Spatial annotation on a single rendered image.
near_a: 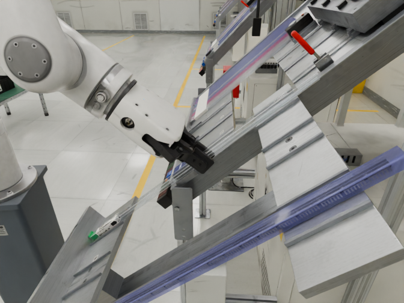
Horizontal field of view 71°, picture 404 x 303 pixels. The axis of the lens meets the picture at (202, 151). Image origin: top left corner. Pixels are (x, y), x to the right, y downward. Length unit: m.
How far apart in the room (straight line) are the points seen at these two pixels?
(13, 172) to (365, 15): 0.89
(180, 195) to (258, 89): 1.55
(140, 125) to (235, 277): 1.14
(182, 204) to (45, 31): 0.48
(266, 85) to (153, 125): 1.77
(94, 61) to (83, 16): 9.92
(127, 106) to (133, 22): 9.42
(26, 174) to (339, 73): 0.83
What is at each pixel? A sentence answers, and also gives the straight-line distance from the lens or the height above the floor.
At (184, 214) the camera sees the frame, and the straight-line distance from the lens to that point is 0.72.
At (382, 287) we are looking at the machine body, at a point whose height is 0.39.
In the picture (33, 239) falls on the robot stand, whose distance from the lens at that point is 0.95.
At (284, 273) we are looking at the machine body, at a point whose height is 0.43.
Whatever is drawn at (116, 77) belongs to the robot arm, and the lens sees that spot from 0.42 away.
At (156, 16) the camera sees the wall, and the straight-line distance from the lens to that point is 9.62.
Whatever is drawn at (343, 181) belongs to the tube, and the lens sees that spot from 0.24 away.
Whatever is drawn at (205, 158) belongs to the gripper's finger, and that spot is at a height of 0.93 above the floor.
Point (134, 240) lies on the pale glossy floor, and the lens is 1.63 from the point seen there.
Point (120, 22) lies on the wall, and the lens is 9.93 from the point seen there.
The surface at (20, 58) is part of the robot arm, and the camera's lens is 0.36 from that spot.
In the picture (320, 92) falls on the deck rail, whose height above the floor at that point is 0.98.
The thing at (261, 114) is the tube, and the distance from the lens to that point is 0.43.
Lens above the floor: 1.16
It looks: 29 degrees down
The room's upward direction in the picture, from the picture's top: straight up
